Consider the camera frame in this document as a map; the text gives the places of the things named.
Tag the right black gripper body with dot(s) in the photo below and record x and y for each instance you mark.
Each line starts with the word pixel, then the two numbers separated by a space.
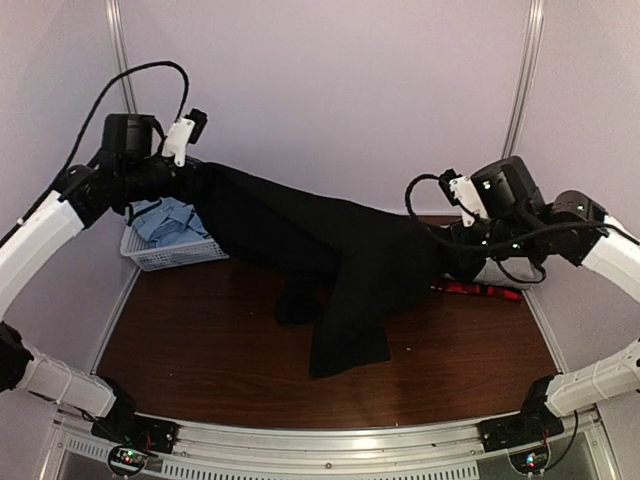
pixel 506 239

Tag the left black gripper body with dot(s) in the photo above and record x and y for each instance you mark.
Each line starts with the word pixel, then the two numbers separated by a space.
pixel 141 181

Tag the black long sleeve shirt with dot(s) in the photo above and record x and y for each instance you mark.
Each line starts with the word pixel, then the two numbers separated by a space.
pixel 347 266

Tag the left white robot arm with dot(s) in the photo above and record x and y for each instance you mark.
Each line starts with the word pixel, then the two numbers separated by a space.
pixel 61 273

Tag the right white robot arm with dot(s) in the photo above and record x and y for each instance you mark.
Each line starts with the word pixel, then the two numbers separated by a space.
pixel 580 266

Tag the grey folded button shirt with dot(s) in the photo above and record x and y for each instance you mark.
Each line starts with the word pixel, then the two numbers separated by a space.
pixel 514 273

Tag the light blue shirt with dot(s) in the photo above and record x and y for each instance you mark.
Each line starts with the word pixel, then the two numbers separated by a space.
pixel 166 222

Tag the red black plaid shirt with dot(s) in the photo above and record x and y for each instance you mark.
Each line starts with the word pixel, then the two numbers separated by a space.
pixel 455 287

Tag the white plastic basket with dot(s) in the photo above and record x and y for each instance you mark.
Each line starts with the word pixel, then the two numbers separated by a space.
pixel 151 259

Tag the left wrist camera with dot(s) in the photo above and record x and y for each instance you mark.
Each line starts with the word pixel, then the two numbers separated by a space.
pixel 183 132

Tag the right aluminium frame post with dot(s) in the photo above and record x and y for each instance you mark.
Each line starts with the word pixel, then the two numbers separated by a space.
pixel 529 61

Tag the aluminium frame post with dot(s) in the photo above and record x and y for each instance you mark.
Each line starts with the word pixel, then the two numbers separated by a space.
pixel 116 31
pixel 529 61

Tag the left aluminium frame post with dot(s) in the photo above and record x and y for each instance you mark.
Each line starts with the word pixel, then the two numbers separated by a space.
pixel 116 31

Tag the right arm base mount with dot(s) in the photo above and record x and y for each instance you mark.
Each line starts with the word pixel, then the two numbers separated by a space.
pixel 525 434

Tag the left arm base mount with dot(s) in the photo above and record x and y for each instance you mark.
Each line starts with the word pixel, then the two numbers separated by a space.
pixel 137 438

